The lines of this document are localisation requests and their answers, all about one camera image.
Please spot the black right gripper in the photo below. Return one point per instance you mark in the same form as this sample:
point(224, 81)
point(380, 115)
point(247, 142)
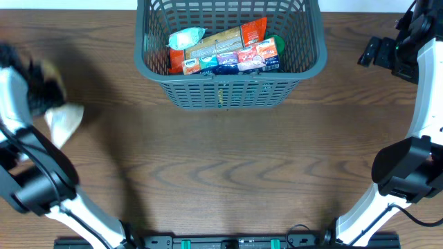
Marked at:
point(375, 50)

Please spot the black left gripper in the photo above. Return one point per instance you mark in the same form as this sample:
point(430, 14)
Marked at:
point(60, 97)

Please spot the grey plastic lattice basket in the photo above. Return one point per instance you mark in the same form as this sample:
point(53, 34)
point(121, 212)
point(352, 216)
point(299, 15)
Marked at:
point(297, 22)

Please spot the green lidded seasoning jar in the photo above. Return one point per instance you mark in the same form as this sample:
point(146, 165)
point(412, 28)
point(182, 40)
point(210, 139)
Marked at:
point(279, 43)

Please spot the multicolour tissue pack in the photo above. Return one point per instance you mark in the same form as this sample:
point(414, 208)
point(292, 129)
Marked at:
point(257, 58)

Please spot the small teal white sachet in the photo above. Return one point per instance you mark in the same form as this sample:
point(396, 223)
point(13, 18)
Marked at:
point(186, 38)

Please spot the orange spaghetti packet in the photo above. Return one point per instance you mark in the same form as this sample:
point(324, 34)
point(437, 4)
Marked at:
point(225, 41)

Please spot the white paper bag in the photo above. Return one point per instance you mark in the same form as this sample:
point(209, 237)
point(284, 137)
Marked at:
point(63, 121)

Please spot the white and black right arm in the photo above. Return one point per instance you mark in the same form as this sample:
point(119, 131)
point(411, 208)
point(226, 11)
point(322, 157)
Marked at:
point(409, 170)

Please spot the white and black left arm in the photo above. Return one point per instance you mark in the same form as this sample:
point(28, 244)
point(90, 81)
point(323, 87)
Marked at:
point(35, 174)

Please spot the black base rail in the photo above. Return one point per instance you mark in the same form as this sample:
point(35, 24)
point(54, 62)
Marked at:
point(304, 240)

